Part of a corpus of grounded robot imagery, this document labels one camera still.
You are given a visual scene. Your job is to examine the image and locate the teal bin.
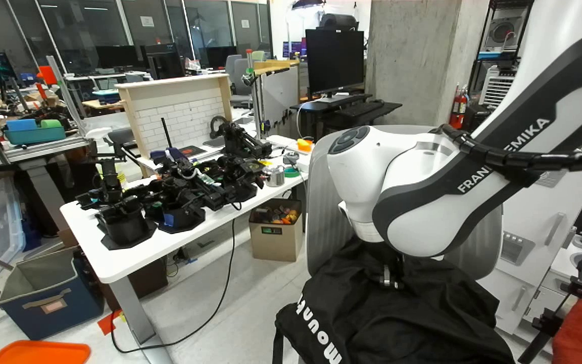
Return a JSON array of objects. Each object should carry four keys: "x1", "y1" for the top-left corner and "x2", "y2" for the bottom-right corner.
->
[{"x1": 3, "y1": 119, "x2": 67, "y2": 147}]

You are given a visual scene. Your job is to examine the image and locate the row of black robot arms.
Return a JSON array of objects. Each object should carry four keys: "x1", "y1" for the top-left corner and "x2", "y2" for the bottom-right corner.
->
[{"x1": 75, "y1": 115, "x2": 274, "y2": 251}]

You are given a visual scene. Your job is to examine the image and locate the grey mesh chair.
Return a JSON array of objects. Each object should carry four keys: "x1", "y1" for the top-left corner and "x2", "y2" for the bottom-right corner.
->
[{"x1": 305, "y1": 124, "x2": 504, "y2": 282}]

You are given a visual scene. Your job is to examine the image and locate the white brick pattern panel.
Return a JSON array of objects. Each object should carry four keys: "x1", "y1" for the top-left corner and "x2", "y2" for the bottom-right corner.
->
[{"x1": 115, "y1": 73, "x2": 234, "y2": 177}]

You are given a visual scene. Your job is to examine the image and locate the black stand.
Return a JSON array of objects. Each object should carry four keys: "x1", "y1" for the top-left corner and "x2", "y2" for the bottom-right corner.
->
[{"x1": 518, "y1": 258, "x2": 582, "y2": 364}]

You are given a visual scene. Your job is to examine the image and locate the black keyboard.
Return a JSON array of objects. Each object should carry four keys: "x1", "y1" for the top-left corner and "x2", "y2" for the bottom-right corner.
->
[{"x1": 338, "y1": 100, "x2": 385, "y2": 118}]

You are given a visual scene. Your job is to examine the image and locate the black cable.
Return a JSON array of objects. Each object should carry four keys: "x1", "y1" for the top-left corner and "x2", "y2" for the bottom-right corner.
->
[{"x1": 110, "y1": 216, "x2": 237, "y2": 354}]

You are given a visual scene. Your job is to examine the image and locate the black wire shelf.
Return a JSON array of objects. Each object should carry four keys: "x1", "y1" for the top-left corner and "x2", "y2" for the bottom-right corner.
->
[{"x1": 477, "y1": 0, "x2": 535, "y2": 110}]

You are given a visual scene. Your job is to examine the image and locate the white toy kitchen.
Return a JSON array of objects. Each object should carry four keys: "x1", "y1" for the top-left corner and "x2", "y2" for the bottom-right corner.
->
[{"x1": 478, "y1": 167, "x2": 582, "y2": 335}]

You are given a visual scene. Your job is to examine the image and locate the grey office chair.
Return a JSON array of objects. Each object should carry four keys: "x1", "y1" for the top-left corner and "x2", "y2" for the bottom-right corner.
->
[{"x1": 225, "y1": 51, "x2": 267, "y2": 110}]

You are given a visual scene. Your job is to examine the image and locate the orange tray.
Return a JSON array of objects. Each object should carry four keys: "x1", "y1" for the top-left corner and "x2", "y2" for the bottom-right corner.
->
[{"x1": 0, "y1": 340, "x2": 92, "y2": 364}]

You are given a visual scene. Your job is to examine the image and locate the row of monitors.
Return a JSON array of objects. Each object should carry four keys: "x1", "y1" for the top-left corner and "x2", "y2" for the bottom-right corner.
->
[{"x1": 61, "y1": 43, "x2": 237, "y2": 80}]

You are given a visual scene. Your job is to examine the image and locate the white table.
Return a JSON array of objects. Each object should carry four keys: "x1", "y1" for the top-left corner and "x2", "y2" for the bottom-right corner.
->
[{"x1": 60, "y1": 134, "x2": 313, "y2": 364}]

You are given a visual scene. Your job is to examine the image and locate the black desk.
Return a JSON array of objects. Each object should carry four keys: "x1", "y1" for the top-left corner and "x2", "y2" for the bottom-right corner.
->
[{"x1": 289, "y1": 94, "x2": 403, "y2": 143}]

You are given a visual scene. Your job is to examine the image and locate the cardboard box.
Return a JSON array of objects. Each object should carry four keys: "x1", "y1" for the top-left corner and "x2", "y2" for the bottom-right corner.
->
[{"x1": 249, "y1": 198, "x2": 304, "y2": 262}]

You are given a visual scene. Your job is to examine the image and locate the black monitor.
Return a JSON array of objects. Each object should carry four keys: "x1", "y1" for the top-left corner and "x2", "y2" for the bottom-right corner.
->
[{"x1": 305, "y1": 28, "x2": 365, "y2": 98}]

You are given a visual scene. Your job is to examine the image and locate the blue fabric storage bin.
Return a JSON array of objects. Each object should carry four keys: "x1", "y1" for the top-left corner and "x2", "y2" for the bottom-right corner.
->
[{"x1": 0, "y1": 246, "x2": 105, "y2": 341}]

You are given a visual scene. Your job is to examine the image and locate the grey metal table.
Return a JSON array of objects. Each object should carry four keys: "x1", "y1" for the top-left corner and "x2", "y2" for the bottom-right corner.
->
[{"x1": 0, "y1": 135, "x2": 93, "y2": 243}]

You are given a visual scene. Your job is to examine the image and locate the red fire extinguisher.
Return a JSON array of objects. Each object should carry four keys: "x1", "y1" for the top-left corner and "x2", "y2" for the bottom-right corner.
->
[{"x1": 449, "y1": 84, "x2": 469, "y2": 130}]

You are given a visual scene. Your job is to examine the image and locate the metal cup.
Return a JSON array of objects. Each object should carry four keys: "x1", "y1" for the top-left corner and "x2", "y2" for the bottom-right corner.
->
[{"x1": 263, "y1": 165, "x2": 286, "y2": 188}]

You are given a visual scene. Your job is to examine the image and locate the black clothing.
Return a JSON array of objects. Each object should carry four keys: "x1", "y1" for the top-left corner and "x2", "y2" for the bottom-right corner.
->
[{"x1": 272, "y1": 237, "x2": 517, "y2": 364}]

